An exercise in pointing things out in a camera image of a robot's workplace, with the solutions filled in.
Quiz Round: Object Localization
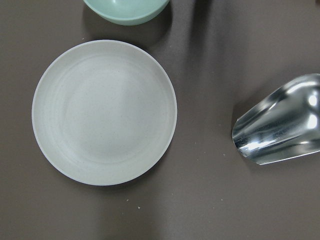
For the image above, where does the white round plate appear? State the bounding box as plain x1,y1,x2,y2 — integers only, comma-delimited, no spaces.
31,40,177,186

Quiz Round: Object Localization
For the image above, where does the light green bowl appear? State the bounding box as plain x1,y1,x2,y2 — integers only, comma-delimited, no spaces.
83,0,169,26

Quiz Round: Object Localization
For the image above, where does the shiny metal scoop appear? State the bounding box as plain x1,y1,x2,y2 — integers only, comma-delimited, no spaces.
231,73,320,165

